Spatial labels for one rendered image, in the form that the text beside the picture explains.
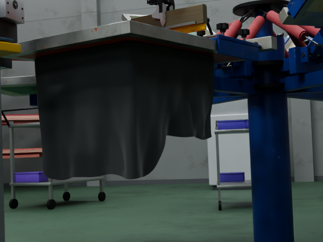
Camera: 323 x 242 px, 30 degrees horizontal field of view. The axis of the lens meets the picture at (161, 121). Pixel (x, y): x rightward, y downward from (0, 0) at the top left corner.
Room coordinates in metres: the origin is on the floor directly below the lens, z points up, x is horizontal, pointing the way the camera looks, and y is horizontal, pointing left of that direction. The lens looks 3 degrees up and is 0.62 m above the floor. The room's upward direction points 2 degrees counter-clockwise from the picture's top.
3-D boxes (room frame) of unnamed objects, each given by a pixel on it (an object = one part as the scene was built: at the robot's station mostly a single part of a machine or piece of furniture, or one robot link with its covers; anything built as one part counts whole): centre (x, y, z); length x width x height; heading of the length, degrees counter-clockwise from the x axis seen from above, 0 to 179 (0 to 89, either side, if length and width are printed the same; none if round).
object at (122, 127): (1.98, 0.26, 0.74); 0.45 x 0.03 x 0.43; 54
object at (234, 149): (8.68, -1.09, 0.76); 0.77 x 0.65 x 1.51; 72
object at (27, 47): (2.22, 0.08, 0.97); 0.79 x 0.58 x 0.04; 144
